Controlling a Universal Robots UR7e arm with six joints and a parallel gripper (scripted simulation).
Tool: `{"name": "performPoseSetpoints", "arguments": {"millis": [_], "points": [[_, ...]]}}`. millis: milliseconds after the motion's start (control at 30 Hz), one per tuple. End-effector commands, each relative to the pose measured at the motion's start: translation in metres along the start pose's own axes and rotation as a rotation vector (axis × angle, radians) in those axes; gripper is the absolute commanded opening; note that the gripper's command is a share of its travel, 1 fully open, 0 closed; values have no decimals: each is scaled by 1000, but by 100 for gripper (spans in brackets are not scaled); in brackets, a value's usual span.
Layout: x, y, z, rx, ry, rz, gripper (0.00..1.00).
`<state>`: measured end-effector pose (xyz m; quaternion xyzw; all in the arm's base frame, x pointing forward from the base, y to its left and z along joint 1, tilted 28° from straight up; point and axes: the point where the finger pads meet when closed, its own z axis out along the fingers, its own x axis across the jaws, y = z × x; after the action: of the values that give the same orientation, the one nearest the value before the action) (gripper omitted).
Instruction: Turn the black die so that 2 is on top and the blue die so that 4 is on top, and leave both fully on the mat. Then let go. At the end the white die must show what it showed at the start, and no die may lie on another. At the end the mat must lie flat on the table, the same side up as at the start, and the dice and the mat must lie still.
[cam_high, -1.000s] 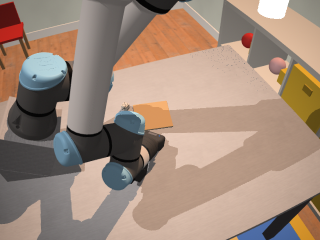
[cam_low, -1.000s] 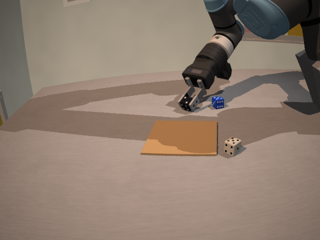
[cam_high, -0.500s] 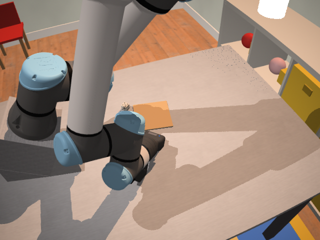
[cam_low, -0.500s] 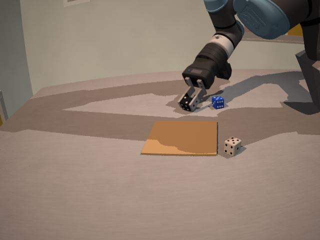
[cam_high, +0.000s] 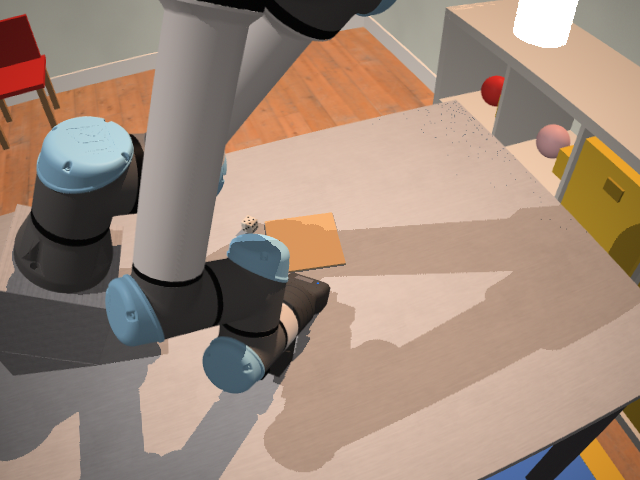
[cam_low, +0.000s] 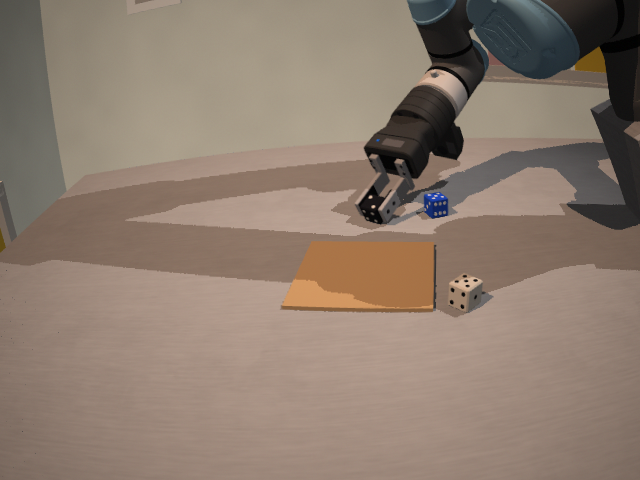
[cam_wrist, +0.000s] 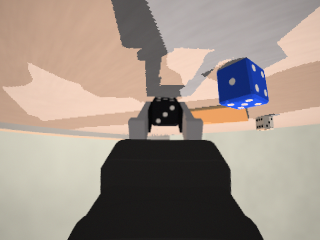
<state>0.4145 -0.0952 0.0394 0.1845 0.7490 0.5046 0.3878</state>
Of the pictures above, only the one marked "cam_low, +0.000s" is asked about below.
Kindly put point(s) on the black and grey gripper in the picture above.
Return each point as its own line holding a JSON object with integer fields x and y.
{"x": 415, "y": 128}

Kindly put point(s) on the white die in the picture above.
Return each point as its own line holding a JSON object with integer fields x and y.
{"x": 465, "y": 292}

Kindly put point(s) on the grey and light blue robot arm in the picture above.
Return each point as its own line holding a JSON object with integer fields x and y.
{"x": 536, "y": 38}

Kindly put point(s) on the orange flat mat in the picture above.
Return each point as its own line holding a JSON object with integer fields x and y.
{"x": 364, "y": 277}

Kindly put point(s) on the blue die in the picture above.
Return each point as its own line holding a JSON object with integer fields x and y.
{"x": 435, "y": 205}

